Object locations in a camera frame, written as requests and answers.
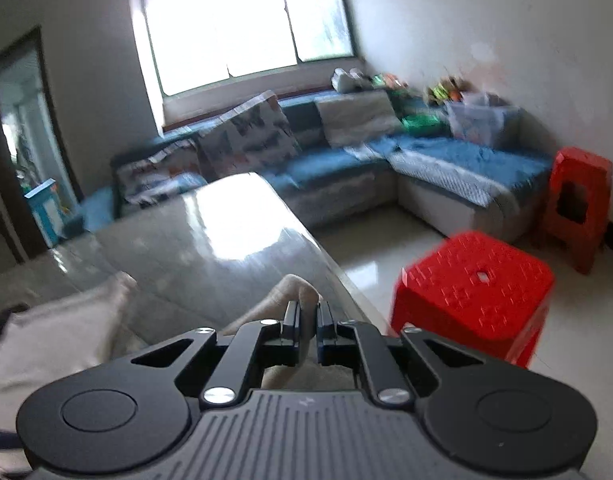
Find blue sofa throw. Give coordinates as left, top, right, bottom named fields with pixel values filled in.
left=387, top=135, right=555, bottom=206

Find white plush toy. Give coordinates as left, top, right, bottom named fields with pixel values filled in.
left=331, top=67, right=375, bottom=92

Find large butterfly print pillow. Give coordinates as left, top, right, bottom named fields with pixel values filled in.
left=196, top=91, right=302, bottom=181

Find dark wooden door frame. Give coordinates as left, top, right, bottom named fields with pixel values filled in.
left=0, top=27, right=84, bottom=261

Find light blue toy box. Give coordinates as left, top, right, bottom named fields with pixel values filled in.
left=25, top=179, right=70, bottom=247

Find tall red plastic stool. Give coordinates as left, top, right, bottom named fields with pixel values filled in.
left=534, top=147, right=613, bottom=275

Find small butterfly print pillow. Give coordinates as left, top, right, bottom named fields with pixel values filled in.
left=115, top=140, right=207, bottom=208

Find plain grey pillow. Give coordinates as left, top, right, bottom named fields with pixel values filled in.
left=315, top=91, right=403, bottom=148

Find blue corner sofa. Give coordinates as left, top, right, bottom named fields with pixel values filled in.
left=81, top=87, right=555, bottom=246

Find grey star quilted table cover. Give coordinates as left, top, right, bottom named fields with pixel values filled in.
left=0, top=172, right=382, bottom=361

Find beige garment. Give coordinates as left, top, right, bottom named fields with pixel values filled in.
left=0, top=272, right=360, bottom=411

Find clear plastic storage box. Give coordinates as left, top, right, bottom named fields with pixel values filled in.
left=445, top=92, right=520, bottom=148

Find large window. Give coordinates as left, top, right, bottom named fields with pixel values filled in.
left=129, top=0, right=357, bottom=98

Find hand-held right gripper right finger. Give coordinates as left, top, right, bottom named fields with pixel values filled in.
left=314, top=300, right=492, bottom=407

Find green bowl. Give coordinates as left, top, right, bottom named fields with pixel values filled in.
left=404, top=114, right=445, bottom=133

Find brown and green plush toys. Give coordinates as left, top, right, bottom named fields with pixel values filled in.
left=427, top=77, right=467, bottom=103

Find low red plastic stool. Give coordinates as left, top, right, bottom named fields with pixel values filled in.
left=391, top=231, right=555, bottom=368

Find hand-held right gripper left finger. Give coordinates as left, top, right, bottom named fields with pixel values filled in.
left=117, top=300, right=304, bottom=407

